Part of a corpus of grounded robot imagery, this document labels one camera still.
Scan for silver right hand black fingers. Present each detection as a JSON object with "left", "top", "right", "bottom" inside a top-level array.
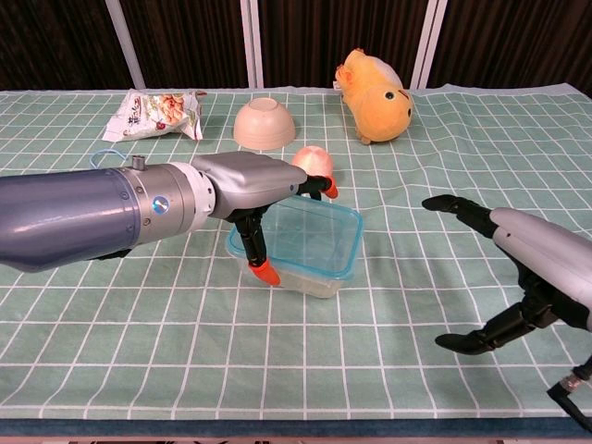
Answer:
[{"left": 421, "top": 193, "right": 592, "bottom": 356}]

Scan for silver left hand orange fingertips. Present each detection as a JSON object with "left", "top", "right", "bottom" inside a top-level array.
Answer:
[{"left": 191, "top": 151, "right": 339, "bottom": 289}]

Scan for teal container lid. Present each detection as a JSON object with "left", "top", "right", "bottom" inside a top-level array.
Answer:
[{"left": 225, "top": 192, "right": 365, "bottom": 284}]

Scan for clear plastic food container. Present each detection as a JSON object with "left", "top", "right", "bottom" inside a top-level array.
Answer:
[{"left": 226, "top": 240, "right": 355, "bottom": 300}]

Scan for beige upturned bowl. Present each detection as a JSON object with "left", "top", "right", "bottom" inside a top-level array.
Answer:
[{"left": 232, "top": 95, "right": 297, "bottom": 151}]

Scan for pink peach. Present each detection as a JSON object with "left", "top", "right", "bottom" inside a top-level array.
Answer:
[{"left": 290, "top": 144, "right": 335, "bottom": 178}]

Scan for white printed snack bag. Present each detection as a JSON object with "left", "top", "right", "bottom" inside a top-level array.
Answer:
[{"left": 101, "top": 88, "right": 209, "bottom": 143}]

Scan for yellow plush animal toy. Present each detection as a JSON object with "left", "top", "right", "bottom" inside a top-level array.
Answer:
[{"left": 331, "top": 47, "right": 416, "bottom": 146}]

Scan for green white checked tablecloth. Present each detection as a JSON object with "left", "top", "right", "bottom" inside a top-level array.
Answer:
[{"left": 0, "top": 82, "right": 592, "bottom": 422}]

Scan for dark blue under cloth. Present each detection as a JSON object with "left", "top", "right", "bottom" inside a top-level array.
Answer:
[{"left": 0, "top": 417, "right": 592, "bottom": 438}]

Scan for black cable with plug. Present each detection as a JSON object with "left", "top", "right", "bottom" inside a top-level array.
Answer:
[{"left": 547, "top": 353, "right": 592, "bottom": 434}]

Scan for white frame post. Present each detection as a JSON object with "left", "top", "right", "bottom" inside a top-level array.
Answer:
[
  {"left": 411, "top": 0, "right": 450, "bottom": 90},
  {"left": 240, "top": 0, "right": 265, "bottom": 89},
  {"left": 105, "top": 0, "right": 147, "bottom": 90}
]

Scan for light blue wire hanger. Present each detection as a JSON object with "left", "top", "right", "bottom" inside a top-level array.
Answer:
[{"left": 89, "top": 149, "right": 129, "bottom": 170}]

